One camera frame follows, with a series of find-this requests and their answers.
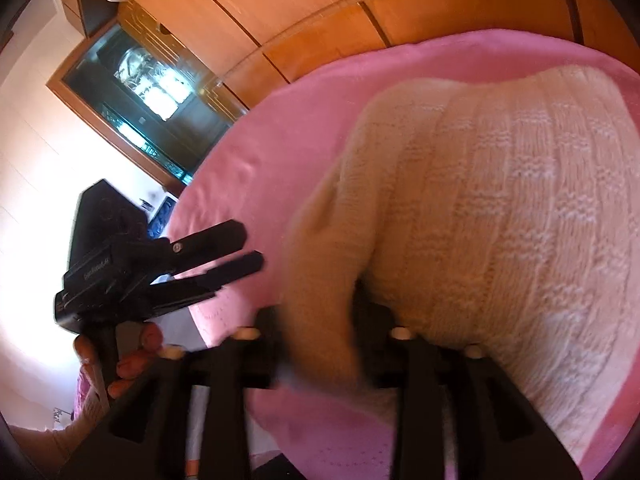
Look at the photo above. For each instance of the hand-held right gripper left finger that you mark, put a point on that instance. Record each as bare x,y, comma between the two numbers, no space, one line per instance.
267,350

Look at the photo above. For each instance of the wooden wardrobe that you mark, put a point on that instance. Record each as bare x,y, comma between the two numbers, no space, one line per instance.
300,10

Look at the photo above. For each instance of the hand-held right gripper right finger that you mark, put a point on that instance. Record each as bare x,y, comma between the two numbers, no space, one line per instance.
380,355

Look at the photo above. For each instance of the dark glass display cabinet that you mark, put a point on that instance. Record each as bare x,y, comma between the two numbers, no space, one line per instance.
150,125

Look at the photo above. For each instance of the person's left forearm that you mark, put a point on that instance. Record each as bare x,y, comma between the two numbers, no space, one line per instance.
60,435

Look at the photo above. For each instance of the pink blanket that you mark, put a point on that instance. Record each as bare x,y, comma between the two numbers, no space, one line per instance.
300,135

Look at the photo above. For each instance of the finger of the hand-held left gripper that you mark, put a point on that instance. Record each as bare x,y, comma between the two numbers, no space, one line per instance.
215,275
210,242

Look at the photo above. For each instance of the white knitted sweater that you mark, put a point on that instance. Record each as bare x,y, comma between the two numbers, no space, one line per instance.
500,210

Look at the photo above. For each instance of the person's left hand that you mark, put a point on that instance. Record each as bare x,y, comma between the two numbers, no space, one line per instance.
132,365

